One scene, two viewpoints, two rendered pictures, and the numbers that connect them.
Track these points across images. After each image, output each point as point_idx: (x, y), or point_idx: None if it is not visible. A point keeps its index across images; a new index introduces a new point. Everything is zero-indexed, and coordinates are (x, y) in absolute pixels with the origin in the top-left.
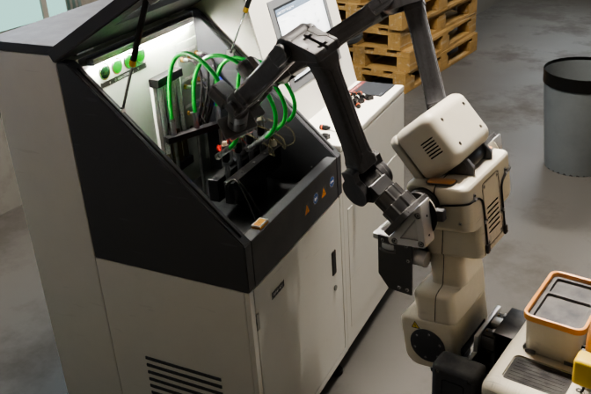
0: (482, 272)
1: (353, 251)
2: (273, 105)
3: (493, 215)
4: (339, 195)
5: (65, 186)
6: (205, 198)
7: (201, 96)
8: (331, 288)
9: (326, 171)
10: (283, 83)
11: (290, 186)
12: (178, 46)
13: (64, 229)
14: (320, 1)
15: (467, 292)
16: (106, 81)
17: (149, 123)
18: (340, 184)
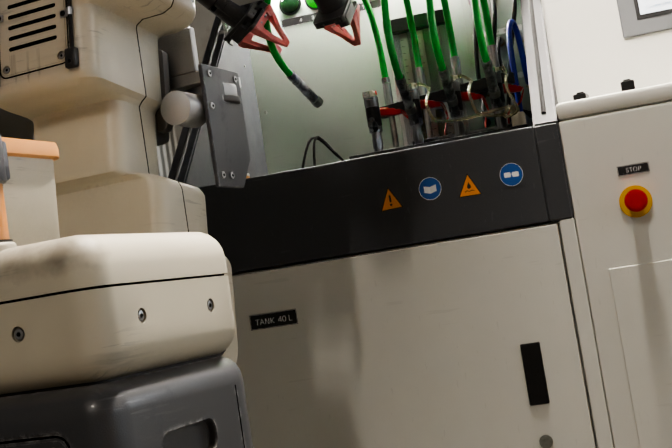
0: (143, 199)
1: (660, 393)
2: (382, 8)
3: (32, 16)
4: (561, 220)
5: None
6: (190, 129)
7: (475, 53)
8: (529, 436)
9: (482, 143)
10: None
11: None
12: None
13: None
14: None
15: (72, 219)
16: (294, 17)
17: (383, 93)
18: (562, 193)
